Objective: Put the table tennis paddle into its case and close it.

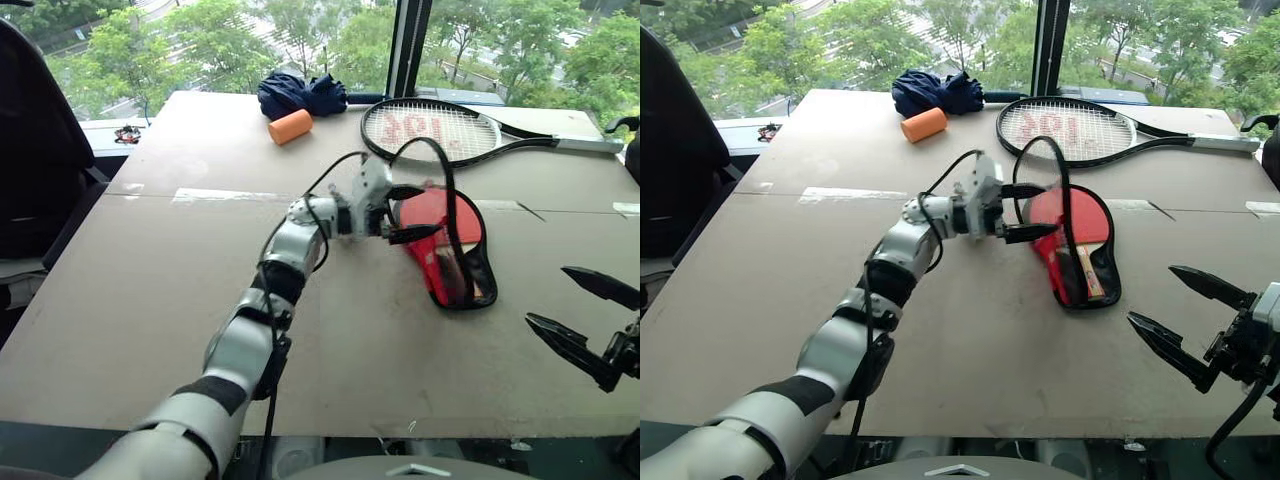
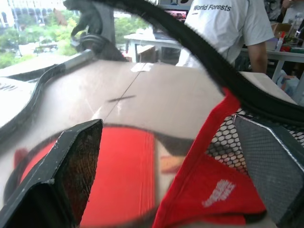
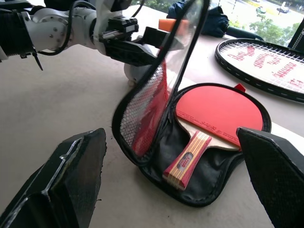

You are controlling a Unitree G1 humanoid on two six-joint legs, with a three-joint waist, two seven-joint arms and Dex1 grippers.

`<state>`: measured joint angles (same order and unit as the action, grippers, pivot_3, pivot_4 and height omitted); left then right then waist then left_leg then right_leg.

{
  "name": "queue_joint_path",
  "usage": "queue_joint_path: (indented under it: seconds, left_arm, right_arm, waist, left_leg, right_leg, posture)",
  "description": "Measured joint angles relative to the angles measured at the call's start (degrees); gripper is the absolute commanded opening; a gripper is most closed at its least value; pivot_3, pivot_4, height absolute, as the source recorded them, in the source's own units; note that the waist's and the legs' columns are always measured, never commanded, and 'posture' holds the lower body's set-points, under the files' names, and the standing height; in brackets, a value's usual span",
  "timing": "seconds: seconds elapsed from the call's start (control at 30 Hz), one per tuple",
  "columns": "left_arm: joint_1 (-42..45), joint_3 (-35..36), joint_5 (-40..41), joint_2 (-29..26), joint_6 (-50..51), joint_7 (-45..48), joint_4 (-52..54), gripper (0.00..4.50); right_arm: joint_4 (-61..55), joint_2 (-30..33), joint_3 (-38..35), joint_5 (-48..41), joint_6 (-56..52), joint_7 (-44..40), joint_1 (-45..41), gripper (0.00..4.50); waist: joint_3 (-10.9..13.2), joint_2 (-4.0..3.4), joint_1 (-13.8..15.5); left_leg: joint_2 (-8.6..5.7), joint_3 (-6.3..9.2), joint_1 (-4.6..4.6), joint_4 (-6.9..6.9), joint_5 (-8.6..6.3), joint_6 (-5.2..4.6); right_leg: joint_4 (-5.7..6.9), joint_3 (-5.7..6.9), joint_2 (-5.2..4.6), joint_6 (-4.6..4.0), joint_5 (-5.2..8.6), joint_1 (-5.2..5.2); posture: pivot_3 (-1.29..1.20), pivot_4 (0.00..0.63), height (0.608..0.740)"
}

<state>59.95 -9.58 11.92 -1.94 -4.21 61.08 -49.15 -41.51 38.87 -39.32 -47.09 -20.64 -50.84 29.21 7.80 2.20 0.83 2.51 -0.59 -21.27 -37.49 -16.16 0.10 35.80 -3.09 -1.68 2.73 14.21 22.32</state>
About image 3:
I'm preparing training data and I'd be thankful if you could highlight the white rounded object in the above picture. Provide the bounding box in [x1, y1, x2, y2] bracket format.
[123, 62, 154, 87]

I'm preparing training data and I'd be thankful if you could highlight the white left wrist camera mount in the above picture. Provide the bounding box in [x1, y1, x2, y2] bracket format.
[91, 0, 119, 57]

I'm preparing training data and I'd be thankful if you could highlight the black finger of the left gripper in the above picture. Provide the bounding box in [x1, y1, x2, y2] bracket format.
[104, 40, 159, 67]
[135, 26, 185, 51]

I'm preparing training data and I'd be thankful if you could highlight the dark blue folded umbrella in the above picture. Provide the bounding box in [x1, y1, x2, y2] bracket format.
[166, 0, 265, 41]

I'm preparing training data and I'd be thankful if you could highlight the red table tennis paddle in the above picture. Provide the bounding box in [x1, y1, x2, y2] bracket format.
[162, 85, 264, 191]

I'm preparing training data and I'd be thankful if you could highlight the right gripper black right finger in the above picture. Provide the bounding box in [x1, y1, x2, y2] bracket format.
[237, 127, 304, 228]

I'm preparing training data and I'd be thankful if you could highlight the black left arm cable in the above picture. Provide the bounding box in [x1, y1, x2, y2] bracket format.
[35, 0, 98, 57]

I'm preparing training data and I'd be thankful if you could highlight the black zippered paddle case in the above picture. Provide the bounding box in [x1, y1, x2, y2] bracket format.
[111, 0, 273, 208]

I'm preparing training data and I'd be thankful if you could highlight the orange block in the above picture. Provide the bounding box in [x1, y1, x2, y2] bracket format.
[158, 18, 189, 33]

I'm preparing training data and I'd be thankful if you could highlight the black racket with white strings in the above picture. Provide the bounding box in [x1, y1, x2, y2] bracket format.
[214, 38, 304, 104]

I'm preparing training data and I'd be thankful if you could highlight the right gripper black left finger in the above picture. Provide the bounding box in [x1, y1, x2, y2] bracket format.
[0, 127, 107, 228]

